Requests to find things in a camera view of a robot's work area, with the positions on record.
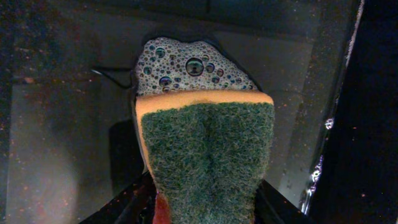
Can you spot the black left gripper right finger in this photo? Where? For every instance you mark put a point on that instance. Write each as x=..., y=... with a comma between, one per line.
x=271, y=207

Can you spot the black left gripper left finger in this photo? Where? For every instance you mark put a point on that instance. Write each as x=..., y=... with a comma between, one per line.
x=133, y=205

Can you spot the orange green sponge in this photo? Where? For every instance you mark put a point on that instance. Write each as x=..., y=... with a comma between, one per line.
x=207, y=152

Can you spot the rectangular black tray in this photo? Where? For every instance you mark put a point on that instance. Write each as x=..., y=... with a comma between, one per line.
x=71, y=72

